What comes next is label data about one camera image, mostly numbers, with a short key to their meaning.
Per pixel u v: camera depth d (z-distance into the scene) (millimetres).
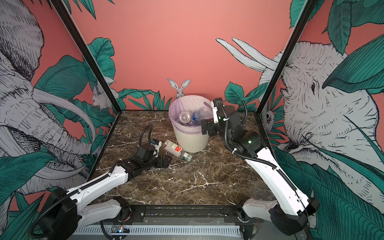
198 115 982
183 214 749
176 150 922
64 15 716
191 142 1041
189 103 930
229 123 430
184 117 822
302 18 731
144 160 641
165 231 701
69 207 395
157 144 763
